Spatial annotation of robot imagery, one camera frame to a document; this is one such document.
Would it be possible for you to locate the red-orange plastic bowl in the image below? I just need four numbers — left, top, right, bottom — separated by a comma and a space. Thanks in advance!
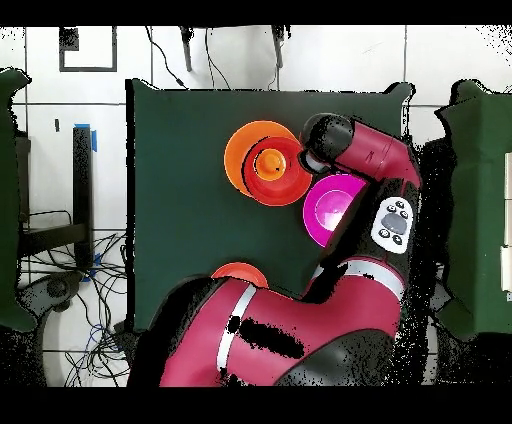
210, 262, 270, 290
241, 136, 314, 208

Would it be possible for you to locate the orange plastic cup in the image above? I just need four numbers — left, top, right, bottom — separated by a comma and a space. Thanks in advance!
253, 148, 288, 182

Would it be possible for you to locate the large pink bowl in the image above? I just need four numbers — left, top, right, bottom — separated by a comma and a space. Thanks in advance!
302, 173, 368, 249

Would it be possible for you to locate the large orange bowl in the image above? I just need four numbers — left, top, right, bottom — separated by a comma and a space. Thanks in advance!
223, 120, 302, 198

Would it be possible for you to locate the dark green tablecloth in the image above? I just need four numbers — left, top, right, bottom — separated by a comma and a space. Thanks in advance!
125, 78, 415, 334

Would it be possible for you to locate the black tripod leg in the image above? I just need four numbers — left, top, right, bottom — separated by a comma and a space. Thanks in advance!
271, 26, 286, 69
178, 26, 194, 73

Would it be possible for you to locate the black stand with blue tape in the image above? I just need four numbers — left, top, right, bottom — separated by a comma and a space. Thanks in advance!
17, 123, 98, 273

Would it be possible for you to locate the black power brick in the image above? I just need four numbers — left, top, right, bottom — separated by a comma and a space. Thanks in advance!
112, 321, 141, 361

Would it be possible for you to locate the green cloth side table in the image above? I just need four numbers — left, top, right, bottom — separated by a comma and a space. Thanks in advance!
435, 79, 512, 341
0, 67, 37, 332

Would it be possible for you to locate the thin black cable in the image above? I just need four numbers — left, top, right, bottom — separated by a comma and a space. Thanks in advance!
204, 27, 233, 90
144, 26, 187, 90

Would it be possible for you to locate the tangle of cables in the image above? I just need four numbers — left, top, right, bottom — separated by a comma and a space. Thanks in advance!
19, 231, 135, 387

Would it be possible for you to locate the black square frame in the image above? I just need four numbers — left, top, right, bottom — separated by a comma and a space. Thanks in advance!
58, 26, 118, 73

